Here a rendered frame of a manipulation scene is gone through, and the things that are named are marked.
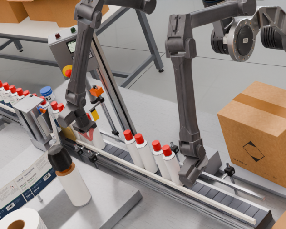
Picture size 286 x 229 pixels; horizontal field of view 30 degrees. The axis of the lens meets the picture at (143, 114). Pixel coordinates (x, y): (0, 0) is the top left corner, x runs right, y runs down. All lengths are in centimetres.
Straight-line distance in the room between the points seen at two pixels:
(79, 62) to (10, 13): 259
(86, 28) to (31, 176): 70
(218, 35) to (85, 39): 67
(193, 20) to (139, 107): 106
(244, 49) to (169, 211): 82
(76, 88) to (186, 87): 56
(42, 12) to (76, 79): 231
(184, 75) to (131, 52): 339
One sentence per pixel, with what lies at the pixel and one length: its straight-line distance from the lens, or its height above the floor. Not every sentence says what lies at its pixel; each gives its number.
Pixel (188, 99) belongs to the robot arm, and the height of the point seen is 133.
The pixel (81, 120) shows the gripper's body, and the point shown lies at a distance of 234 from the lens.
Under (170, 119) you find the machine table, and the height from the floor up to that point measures 83.
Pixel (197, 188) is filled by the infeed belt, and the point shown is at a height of 88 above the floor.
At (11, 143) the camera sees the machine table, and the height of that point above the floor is 83.
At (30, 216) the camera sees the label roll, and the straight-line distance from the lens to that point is 219.
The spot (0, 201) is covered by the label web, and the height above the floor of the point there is 101.
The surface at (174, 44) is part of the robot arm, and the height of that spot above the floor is 151.
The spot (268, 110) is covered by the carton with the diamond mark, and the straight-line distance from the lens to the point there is 206.
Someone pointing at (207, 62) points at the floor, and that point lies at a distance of 464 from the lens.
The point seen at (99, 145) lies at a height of 91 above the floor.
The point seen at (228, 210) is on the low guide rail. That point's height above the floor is 91.
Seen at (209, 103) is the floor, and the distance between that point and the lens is 414.
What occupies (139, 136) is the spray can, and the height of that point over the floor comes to 108.
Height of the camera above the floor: 236
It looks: 34 degrees down
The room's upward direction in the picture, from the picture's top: 22 degrees counter-clockwise
